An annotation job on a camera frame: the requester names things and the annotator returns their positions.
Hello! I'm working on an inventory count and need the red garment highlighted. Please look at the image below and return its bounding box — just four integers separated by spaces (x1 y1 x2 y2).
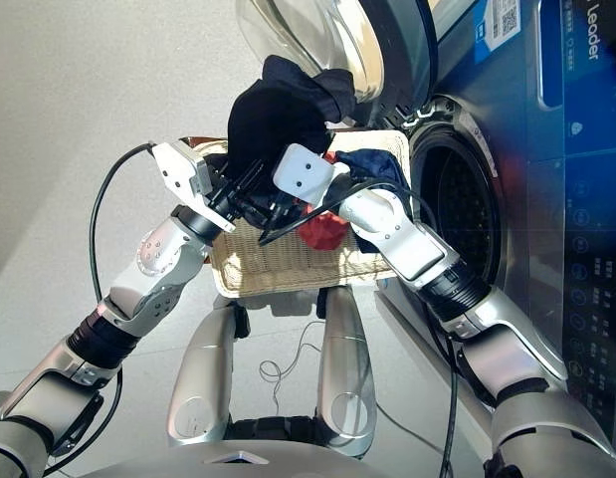
296 151 349 253

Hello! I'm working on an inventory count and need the black garment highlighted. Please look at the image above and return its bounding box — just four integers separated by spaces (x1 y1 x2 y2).
226 54 358 200

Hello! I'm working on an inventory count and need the blue garment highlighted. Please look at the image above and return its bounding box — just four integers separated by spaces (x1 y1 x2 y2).
334 147 413 200

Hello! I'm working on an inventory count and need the pale woven basket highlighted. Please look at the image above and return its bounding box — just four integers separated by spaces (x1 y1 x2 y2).
180 127 413 300

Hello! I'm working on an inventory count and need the grey washing machine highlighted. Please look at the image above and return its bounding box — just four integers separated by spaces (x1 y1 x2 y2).
356 0 616 449

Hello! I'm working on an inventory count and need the round glass washer door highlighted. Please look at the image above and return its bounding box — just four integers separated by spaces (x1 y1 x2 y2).
235 0 441 130

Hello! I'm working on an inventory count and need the round washer drum opening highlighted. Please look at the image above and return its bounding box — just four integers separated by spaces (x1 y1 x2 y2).
411 123 503 300

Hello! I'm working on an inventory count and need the black robot waist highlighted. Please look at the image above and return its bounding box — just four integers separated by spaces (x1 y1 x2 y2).
227 415 328 444

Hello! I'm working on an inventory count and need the silver robot torso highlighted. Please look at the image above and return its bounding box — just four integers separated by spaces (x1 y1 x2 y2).
78 440 378 478

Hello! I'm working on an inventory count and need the blue white QR label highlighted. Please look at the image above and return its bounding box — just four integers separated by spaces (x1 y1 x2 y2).
474 0 522 64

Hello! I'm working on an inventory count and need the black washer control panel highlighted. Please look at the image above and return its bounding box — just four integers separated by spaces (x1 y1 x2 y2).
560 0 616 449

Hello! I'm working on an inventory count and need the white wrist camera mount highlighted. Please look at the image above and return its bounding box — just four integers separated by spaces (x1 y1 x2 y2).
150 139 238 234
271 142 349 208

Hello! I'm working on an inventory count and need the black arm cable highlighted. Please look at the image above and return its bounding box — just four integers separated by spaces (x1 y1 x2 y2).
257 178 461 478
41 141 157 477

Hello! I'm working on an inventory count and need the thin grey floor wire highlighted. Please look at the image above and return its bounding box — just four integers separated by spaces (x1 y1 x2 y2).
259 321 328 414

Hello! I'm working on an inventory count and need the thin black floor cable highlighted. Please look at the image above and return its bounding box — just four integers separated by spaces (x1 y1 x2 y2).
376 402 443 455

